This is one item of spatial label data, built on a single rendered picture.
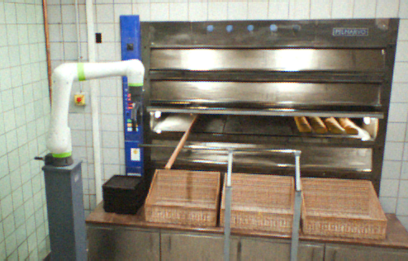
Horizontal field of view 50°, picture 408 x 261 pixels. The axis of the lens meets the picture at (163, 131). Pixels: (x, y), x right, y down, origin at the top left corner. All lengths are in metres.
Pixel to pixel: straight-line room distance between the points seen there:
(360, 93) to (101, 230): 2.27
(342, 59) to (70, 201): 2.25
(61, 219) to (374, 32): 2.61
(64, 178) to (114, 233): 0.85
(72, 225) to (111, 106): 1.23
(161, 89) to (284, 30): 1.08
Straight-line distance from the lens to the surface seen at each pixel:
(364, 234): 3.47
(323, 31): 3.58
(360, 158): 3.79
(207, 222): 3.39
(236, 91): 3.57
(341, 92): 3.64
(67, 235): 3.03
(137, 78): 2.61
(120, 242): 3.56
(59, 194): 2.92
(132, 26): 3.62
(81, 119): 3.90
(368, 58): 3.64
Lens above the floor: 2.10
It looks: 14 degrees down
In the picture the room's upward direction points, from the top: 1 degrees counter-clockwise
